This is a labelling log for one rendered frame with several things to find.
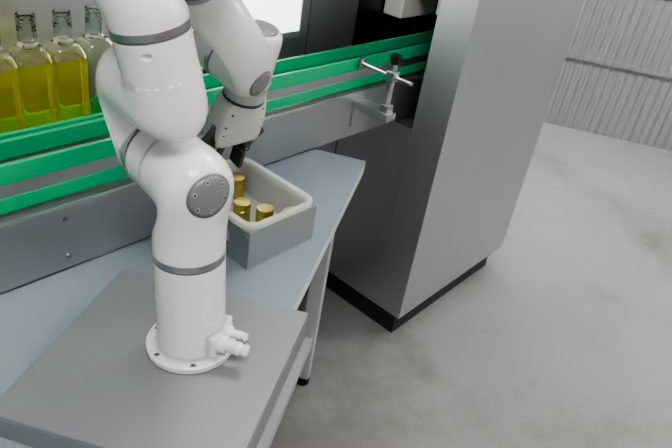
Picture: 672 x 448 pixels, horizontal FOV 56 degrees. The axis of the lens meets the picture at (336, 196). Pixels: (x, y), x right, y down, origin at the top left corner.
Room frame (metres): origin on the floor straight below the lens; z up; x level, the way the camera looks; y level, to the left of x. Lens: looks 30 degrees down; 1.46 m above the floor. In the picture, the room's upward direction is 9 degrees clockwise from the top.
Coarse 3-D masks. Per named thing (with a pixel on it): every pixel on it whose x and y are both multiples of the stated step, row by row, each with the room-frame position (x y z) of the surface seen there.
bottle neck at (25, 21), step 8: (16, 16) 0.94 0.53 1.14; (24, 16) 0.94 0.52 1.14; (32, 16) 0.95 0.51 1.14; (16, 24) 0.94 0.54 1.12; (24, 24) 0.94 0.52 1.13; (32, 24) 0.95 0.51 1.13; (24, 32) 0.94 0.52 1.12; (32, 32) 0.94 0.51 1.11; (24, 40) 0.94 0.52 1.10; (32, 40) 0.94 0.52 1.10
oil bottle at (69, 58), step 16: (48, 48) 0.98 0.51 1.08; (64, 48) 0.97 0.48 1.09; (80, 48) 0.99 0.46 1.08; (64, 64) 0.97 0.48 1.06; (80, 64) 0.99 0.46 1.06; (64, 80) 0.97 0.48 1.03; (80, 80) 0.99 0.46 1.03; (64, 96) 0.96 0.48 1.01; (80, 96) 0.99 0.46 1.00; (64, 112) 0.96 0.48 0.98; (80, 112) 0.98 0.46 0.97
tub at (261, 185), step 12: (240, 168) 1.15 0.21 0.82; (252, 168) 1.14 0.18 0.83; (264, 168) 1.13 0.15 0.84; (252, 180) 1.14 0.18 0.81; (264, 180) 1.12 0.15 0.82; (276, 180) 1.10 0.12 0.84; (252, 192) 1.13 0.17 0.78; (264, 192) 1.11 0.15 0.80; (276, 192) 1.09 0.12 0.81; (288, 192) 1.07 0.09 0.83; (300, 192) 1.06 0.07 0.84; (252, 204) 1.10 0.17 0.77; (276, 204) 1.09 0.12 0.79; (288, 204) 1.07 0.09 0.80; (300, 204) 1.02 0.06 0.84; (228, 216) 0.94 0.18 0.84; (252, 216) 1.06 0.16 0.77; (276, 216) 0.96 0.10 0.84; (288, 216) 0.98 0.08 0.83; (252, 228) 0.92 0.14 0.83
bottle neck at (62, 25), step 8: (56, 8) 1.00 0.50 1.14; (64, 8) 1.01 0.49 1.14; (56, 16) 0.98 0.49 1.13; (64, 16) 0.99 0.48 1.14; (56, 24) 0.98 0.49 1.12; (64, 24) 0.98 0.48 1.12; (56, 32) 0.98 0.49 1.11; (64, 32) 0.98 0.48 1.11; (56, 40) 0.98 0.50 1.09; (64, 40) 0.98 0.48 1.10
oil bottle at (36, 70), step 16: (16, 48) 0.93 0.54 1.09; (32, 48) 0.94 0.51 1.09; (32, 64) 0.93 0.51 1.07; (48, 64) 0.95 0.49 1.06; (32, 80) 0.93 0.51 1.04; (48, 80) 0.95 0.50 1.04; (32, 96) 0.92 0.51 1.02; (48, 96) 0.94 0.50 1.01; (32, 112) 0.92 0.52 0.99; (48, 112) 0.94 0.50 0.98
